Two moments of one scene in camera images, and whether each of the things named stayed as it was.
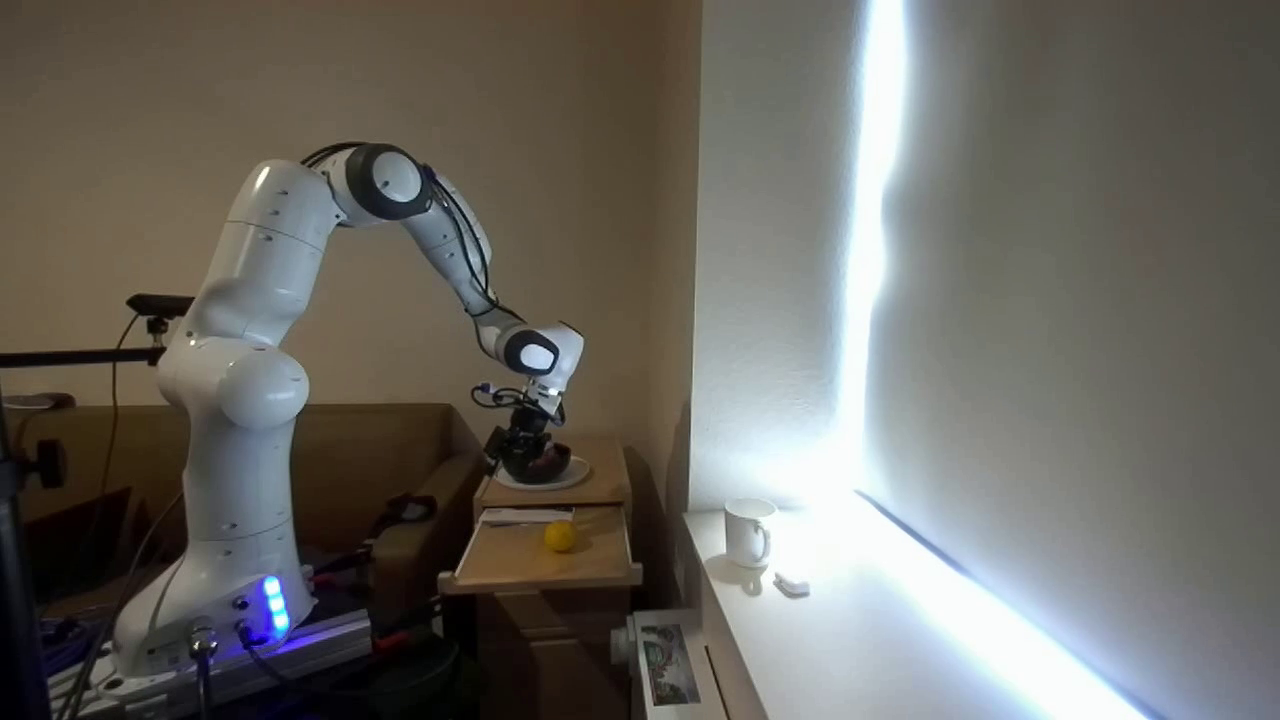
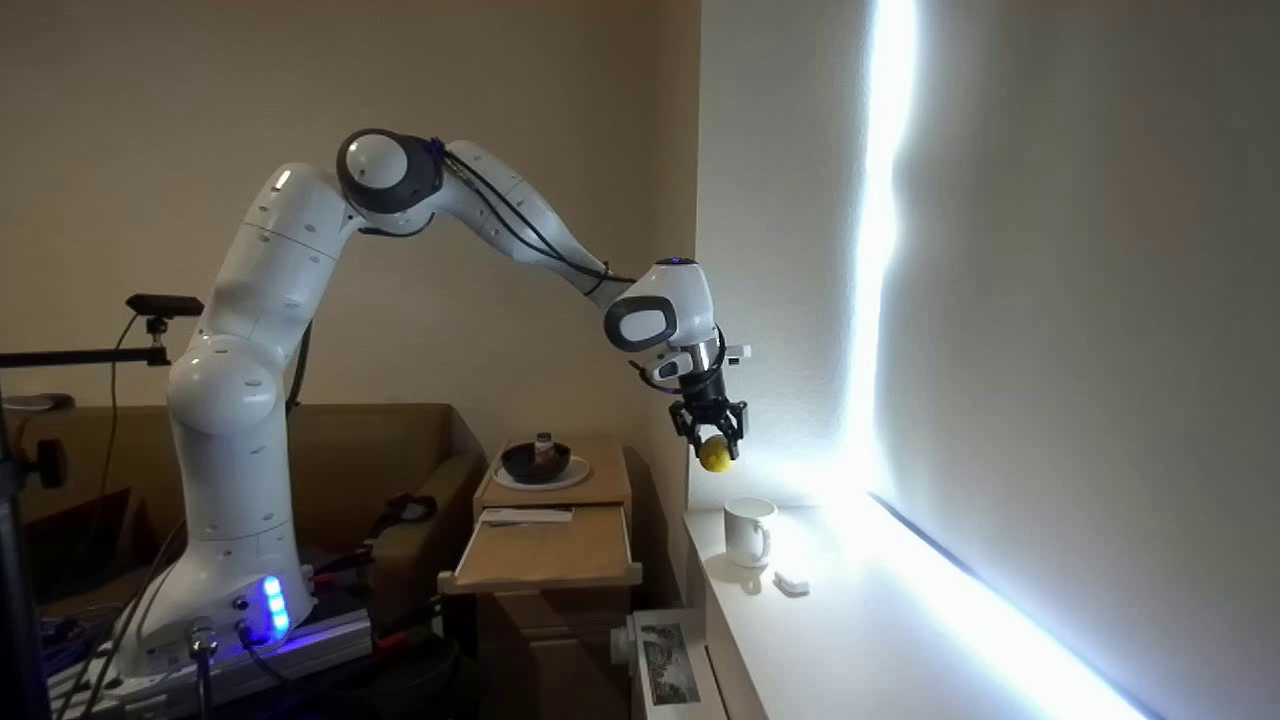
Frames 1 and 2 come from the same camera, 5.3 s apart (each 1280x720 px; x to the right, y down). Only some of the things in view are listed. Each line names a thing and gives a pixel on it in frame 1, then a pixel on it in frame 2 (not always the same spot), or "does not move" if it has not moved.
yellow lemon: x=562 y=536 → x=718 y=452
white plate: x=582 y=470 does not move
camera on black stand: x=152 y=307 does not move
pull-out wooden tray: x=510 y=551 does not move
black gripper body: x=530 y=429 → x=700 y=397
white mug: x=745 y=536 does not move
